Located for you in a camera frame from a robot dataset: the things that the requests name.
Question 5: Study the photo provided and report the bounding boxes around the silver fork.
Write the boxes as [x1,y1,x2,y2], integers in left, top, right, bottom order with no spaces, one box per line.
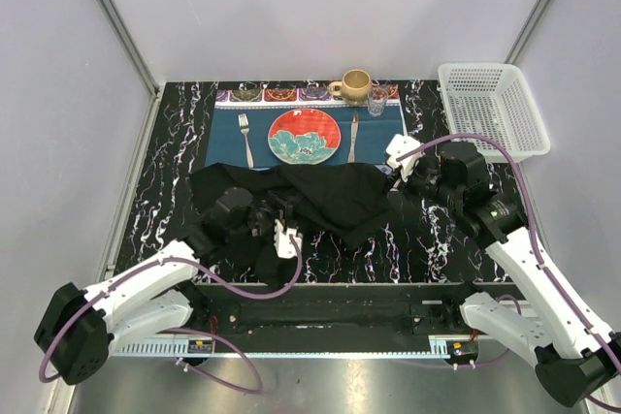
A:
[238,113,254,169]

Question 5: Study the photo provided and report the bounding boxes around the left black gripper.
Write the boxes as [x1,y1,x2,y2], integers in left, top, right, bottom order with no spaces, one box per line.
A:
[229,192,298,244]

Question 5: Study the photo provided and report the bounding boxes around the silver knife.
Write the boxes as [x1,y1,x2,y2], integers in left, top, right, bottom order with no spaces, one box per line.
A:
[347,111,359,163]

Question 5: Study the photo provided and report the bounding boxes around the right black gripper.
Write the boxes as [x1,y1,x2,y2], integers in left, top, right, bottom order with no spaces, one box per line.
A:
[386,156,462,210]

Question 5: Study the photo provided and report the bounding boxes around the tan ceramic mug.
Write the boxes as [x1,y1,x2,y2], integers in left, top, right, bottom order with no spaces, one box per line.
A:
[327,69,373,107]

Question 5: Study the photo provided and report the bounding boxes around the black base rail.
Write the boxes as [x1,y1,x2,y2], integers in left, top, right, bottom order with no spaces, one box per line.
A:
[187,283,480,358]

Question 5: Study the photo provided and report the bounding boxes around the blue patterned placemat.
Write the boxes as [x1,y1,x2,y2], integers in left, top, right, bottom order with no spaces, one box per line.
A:
[205,82,406,170]

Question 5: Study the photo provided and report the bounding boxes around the white plastic basket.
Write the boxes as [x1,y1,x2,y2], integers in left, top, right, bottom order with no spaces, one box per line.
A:
[438,63,551,163]

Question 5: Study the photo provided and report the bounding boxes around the black button shirt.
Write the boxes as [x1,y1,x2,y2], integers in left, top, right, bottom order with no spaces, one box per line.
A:
[189,163,392,288]

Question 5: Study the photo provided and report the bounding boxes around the red floral plate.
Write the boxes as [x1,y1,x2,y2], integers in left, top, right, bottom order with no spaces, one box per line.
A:
[268,109,342,165]

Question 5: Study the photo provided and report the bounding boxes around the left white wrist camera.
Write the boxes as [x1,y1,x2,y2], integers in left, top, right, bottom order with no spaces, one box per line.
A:
[274,219,303,259]

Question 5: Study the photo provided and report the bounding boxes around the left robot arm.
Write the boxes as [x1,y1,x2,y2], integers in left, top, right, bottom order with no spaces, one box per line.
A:
[34,187,303,385]

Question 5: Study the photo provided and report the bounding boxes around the clear drinking glass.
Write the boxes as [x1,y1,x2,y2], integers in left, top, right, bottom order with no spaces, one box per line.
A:
[367,86,389,117]

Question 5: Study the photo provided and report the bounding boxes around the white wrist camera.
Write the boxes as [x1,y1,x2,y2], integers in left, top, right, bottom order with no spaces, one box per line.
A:
[274,219,303,259]
[385,134,422,182]

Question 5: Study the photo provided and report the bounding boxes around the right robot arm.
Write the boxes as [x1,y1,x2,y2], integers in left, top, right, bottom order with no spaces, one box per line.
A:
[385,134,620,407]

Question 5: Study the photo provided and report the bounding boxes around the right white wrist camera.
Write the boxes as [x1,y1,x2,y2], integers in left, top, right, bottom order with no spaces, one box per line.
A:
[385,134,422,182]

